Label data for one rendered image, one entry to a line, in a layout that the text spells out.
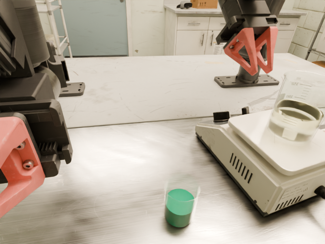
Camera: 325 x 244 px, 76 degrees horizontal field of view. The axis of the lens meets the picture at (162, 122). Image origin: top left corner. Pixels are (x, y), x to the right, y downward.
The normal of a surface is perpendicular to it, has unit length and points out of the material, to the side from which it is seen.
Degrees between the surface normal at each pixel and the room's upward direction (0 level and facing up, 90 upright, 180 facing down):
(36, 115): 91
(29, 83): 1
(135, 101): 0
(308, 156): 0
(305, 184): 90
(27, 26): 91
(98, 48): 90
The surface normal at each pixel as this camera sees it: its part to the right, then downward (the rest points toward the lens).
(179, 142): 0.04, -0.83
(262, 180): -0.93, 0.17
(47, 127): 0.22, 0.57
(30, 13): 0.96, 0.18
